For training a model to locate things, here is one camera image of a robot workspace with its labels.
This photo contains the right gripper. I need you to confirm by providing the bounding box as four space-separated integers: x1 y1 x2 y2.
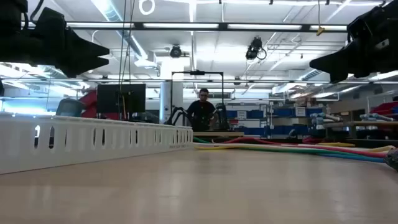
309 0 398 83

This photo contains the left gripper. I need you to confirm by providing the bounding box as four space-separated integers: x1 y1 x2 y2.
0 6 111 78

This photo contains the multicolour wire bundle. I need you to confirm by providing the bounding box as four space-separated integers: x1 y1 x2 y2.
194 144 396 154
273 143 389 158

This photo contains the white slotted cable duct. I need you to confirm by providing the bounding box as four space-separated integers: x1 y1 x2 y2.
0 112 194 175

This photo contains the black cable connector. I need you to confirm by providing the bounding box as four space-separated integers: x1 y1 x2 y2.
384 148 398 172

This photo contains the white cable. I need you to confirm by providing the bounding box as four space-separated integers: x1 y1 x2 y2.
192 142 389 155

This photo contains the red storage bin rack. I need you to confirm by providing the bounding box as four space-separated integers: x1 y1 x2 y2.
369 101 398 116
79 89 99 119

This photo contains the black monitor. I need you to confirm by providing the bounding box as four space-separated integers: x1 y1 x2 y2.
96 83 146 114

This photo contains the blue white office chair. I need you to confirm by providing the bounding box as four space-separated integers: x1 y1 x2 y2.
55 98 85 118

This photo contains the wooden workbench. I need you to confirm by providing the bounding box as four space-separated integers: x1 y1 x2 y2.
323 120 398 139

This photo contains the blue storage bin shelf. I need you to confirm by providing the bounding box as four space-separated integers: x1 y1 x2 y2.
225 106 324 138

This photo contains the white LED light bar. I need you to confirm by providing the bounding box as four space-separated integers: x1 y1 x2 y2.
142 22 220 29
227 24 303 30

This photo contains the person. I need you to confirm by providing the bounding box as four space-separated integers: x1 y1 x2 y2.
185 88 218 131

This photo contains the black hanging cable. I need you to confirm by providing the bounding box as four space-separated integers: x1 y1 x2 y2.
118 0 136 85

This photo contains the white ring light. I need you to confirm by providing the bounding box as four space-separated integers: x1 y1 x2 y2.
138 0 156 16

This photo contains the black overhead camera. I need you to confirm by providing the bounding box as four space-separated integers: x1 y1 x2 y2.
244 36 267 61

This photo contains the black ceiling camera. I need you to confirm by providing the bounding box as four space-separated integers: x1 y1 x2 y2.
169 45 183 58

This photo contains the black background rig frame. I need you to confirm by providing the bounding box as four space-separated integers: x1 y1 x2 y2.
170 70 225 125

